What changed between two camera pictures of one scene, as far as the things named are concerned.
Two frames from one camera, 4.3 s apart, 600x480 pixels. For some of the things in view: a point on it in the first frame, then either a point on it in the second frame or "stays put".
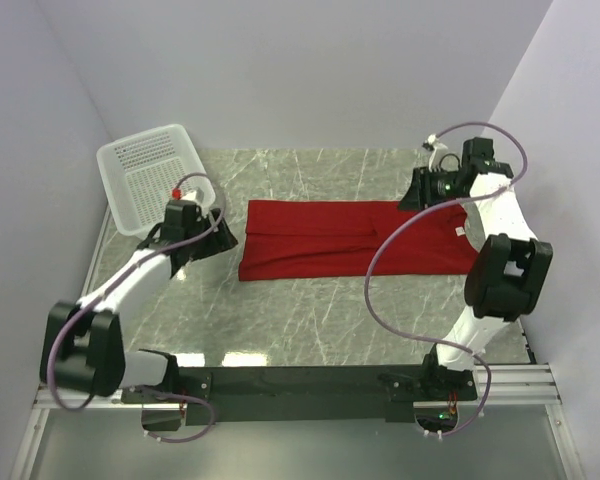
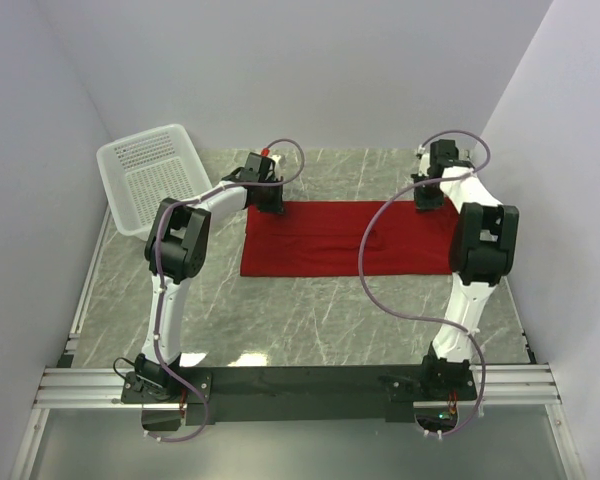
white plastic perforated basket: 140,171 stays put
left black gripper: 220,240 -> 277,205
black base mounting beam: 304,394 stays put
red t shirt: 300,239 stays put
